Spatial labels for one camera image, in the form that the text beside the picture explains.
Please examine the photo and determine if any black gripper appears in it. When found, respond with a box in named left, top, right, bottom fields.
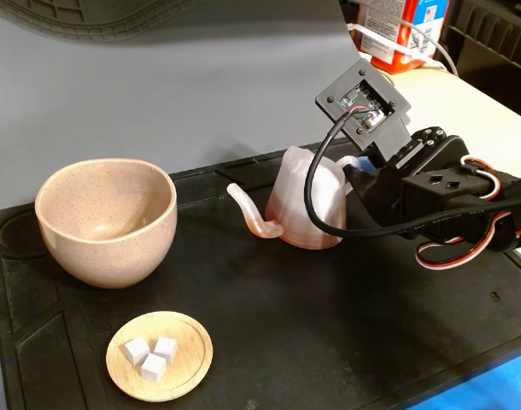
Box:
left=342, top=126, right=503, bottom=234

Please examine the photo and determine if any translucent pink plastic kettle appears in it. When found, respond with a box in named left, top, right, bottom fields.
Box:
left=225, top=144, right=366, bottom=251

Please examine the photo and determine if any beige speckled ceramic cup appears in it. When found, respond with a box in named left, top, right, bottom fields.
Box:
left=33, top=157, right=179, bottom=290

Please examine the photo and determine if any red and white carton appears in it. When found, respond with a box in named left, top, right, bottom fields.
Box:
left=354, top=0, right=452, bottom=76

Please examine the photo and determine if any black rubber work mat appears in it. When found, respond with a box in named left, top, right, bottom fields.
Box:
left=0, top=132, right=521, bottom=410

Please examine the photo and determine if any black plastic crate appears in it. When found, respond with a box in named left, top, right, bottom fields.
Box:
left=439, top=0, right=521, bottom=112

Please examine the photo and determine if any grey silicone mat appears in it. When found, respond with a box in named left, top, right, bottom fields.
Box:
left=0, top=0, right=409, bottom=213

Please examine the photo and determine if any round wooden coaster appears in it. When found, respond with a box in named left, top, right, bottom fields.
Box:
left=105, top=310, right=214, bottom=403

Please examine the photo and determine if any white sugar cube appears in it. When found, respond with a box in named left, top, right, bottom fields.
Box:
left=122, top=336, right=151, bottom=367
left=152, top=336, right=179, bottom=365
left=139, top=353, right=168, bottom=384

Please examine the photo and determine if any black camera cable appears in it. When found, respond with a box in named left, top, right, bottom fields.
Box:
left=303, top=111, right=521, bottom=240

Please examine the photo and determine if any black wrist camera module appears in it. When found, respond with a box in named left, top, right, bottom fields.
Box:
left=314, top=57, right=413, bottom=163

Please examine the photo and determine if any red white black servo wire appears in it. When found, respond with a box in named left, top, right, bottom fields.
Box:
left=460, top=155, right=501, bottom=201
left=415, top=211, right=521, bottom=271

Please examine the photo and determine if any white flat strap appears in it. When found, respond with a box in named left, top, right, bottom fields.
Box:
left=345, top=21, right=441, bottom=69

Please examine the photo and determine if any grey braided cable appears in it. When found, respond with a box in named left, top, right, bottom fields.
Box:
left=396, top=16, right=460, bottom=78

